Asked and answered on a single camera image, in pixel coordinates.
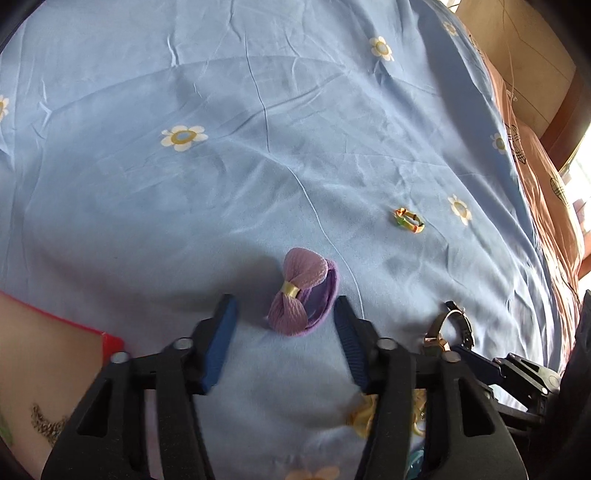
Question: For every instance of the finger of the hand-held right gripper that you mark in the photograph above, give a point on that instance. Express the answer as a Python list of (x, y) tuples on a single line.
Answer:
[(480, 364)]

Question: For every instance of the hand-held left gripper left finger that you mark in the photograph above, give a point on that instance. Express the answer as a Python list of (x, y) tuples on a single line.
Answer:
[(221, 341)]

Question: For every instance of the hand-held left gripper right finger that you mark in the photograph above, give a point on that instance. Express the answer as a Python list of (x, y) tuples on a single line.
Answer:
[(348, 341)]

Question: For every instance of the gold wristwatch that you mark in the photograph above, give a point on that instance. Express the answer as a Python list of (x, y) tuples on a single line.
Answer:
[(436, 346)]

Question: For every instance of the yellow claw hair clip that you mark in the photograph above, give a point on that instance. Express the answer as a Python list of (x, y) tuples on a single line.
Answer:
[(362, 417)]

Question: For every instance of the red shallow box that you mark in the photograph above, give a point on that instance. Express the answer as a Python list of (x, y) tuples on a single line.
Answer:
[(46, 350)]

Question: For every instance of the blue floral bedsheet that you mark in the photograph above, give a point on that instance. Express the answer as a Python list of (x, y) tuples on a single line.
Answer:
[(184, 207)]

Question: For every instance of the orange patterned quilt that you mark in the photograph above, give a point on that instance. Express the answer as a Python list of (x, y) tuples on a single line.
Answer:
[(545, 184)]

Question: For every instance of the wooden headboard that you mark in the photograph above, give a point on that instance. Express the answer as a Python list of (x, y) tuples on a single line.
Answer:
[(531, 46)]

